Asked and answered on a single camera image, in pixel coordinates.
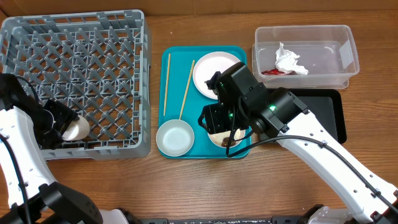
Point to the light grey bowl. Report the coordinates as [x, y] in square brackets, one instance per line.
[175, 138]

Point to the small white bowl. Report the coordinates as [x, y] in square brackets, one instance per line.
[218, 138]

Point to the white paper cup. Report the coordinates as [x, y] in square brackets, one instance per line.
[77, 130]

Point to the large white round plate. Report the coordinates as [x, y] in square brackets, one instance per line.
[207, 66]

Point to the wooden chopstick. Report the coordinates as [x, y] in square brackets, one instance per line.
[186, 89]
[167, 82]

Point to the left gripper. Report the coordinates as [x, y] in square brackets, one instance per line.
[66, 115]

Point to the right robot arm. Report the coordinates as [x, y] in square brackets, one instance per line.
[285, 119]

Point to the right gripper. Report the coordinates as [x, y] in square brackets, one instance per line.
[212, 113]

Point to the clear plastic waste bin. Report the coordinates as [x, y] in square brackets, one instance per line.
[328, 52]

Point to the red snack wrapper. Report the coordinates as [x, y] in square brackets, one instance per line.
[276, 72]

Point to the grey plastic dishwasher rack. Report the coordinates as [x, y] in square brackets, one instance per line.
[96, 63]

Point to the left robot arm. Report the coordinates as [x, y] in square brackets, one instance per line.
[26, 126]

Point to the black plastic waste tray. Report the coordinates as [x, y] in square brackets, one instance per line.
[326, 106]

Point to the teal plastic serving tray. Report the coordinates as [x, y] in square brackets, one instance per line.
[181, 61]

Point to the brown food scrap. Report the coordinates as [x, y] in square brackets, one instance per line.
[224, 143]

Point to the white tissue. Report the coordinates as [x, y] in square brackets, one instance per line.
[286, 61]

